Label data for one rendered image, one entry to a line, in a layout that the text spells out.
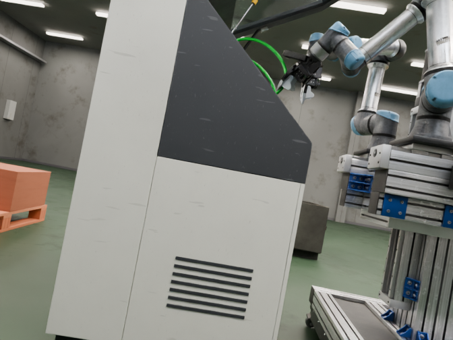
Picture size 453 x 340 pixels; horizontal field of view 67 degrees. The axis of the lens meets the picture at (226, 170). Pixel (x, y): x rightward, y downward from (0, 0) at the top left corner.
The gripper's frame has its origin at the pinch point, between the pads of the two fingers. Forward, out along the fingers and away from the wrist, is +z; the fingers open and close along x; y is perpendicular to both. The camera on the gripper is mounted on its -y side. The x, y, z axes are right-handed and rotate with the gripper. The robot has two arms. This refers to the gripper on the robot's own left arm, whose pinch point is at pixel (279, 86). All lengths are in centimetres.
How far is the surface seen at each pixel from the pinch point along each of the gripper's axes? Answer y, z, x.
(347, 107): -188, 144, 1063
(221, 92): -2.0, 9.3, -34.7
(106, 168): -2, 53, -64
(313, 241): 72, 143, 228
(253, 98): 6.3, 3.3, -27.7
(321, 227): 65, 127, 235
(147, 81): -20, 24, -51
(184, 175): 16, 37, -47
